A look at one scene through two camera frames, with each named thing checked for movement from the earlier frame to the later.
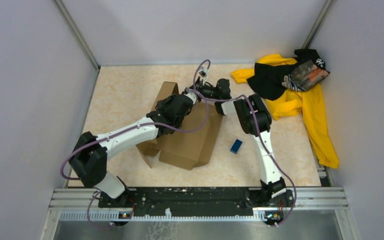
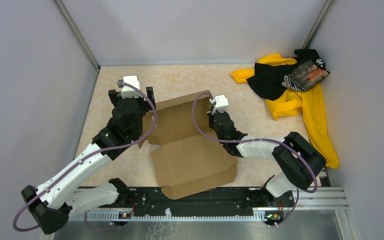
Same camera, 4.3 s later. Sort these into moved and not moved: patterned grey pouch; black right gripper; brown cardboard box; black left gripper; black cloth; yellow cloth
Moved: black right gripper; black left gripper; brown cardboard box
Not moved: black cloth; patterned grey pouch; yellow cloth
